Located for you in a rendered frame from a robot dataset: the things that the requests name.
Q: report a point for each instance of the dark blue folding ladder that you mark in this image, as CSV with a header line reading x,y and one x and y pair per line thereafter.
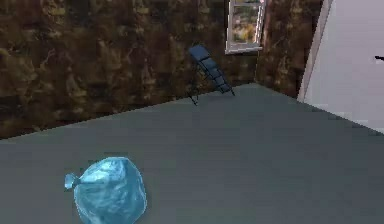
x,y
209,68

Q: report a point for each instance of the white framed window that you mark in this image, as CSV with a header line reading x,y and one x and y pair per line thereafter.
x,y
244,25

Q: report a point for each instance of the blue plastic garbage bag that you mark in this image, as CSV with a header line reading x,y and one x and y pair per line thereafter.
x,y
110,193

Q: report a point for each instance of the white room door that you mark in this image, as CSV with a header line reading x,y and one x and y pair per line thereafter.
x,y
350,66

